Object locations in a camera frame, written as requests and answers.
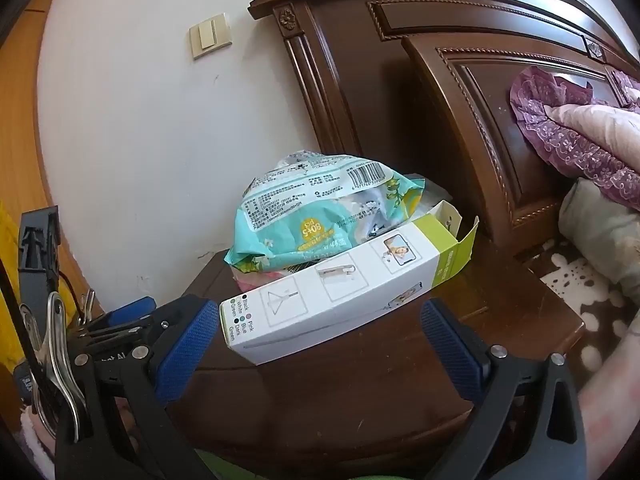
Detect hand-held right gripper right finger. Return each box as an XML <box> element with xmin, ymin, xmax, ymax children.
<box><xmin>420</xmin><ymin>298</ymin><xmax>587</xmax><ymax>480</ymax></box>

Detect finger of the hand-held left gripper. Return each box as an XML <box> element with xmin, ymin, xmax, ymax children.
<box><xmin>90</xmin><ymin>324</ymin><xmax>166</xmax><ymax>348</ymax></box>
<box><xmin>75</xmin><ymin>296</ymin><xmax>157</xmax><ymax>336</ymax></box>

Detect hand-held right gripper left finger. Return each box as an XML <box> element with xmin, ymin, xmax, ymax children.
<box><xmin>54</xmin><ymin>294</ymin><xmax>222</xmax><ymax>480</ymax></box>

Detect white cardboard box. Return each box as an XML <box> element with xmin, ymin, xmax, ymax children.
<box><xmin>220</xmin><ymin>200</ymin><xmax>480</xmax><ymax>367</ymax></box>

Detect teal wipes packet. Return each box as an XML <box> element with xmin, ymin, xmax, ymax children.
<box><xmin>223</xmin><ymin>149</ymin><xmax>426</xmax><ymax>272</ymax></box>

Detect white plastic bag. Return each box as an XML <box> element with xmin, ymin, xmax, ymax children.
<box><xmin>274</xmin><ymin>149</ymin><xmax>328</xmax><ymax>168</ymax></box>

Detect yellow cloth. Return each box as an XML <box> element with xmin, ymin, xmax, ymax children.
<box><xmin>0</xmin><ymin>200</ymin><xmax>32</xmax><ymax>376</ymax></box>

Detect wooden nightstand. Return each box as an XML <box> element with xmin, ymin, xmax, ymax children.
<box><xmin>165</xmin><ymin>237</ymin><xmax>586</xmax><ymax>461</ymax></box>

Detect brown spotted blanket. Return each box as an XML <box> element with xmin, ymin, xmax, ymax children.
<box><xmin>515</xmin><ymin>240</ymin><xmax>640</xmax><ymax>391</ymax></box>

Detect pink fleece blanket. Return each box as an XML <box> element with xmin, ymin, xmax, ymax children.
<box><xmin>575</xmin><ymin>320</ymin><xmax>640</xmax><ymax>463</ymax></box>

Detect grey pillow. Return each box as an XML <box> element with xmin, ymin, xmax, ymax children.
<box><xmin>557</xmin><ymin>177</ymin><xmax>640</xmax><ymax>306</ymax></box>

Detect wooden headboard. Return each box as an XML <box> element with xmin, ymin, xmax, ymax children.
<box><xmin>247</xmin><ymin>0</ymin><xmax>640</xmax><ymax>266</ymax></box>

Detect purple lace pillow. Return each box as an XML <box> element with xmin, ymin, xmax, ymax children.
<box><xmin>510</xmin><ymin>66</ymin><xmax>640</xmax><ymax>211</ymax></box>

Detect wooden door frame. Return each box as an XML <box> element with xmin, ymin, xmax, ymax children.
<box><xmin>0</xmin><ymin>0</ymin><xmax>103</xmax><ymax>311</ymax></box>

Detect beige wall switch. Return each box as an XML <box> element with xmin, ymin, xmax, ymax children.
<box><xmin>189</xmin><ymin>15</ymin><xmax>233</xmax><ymax>60</ymax></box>

